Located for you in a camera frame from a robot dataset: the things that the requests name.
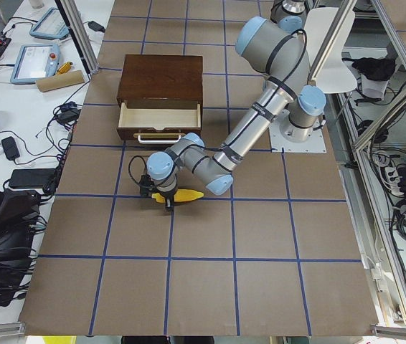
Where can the dark wooden drawer cabinet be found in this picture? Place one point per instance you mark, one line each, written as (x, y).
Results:
(156, 77)

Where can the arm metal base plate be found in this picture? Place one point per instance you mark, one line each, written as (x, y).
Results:
(287, 138)

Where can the cardboard tube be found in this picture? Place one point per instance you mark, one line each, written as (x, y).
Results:
(60, 81)

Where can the light wood drawer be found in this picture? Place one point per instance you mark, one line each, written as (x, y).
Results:
(159, 119)

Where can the black smartphone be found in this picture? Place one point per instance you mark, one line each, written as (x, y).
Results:
(10, 148)

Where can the white plastic chair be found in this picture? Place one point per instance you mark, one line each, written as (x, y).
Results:
(334, 77)

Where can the black power adapter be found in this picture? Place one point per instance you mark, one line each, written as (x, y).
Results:
(96, 27)

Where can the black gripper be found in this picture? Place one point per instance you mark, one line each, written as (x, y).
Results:
(167, 197)

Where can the blue teach pendant tablet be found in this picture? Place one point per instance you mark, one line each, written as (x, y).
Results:
(34, 62)

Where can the gold metal cylinder tool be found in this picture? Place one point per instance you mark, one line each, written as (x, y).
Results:
(64, 68)

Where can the aluminium frame post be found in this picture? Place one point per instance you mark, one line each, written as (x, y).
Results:
(72, 19)

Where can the yellow toy corn cob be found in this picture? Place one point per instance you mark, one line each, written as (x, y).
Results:
(182, 195)

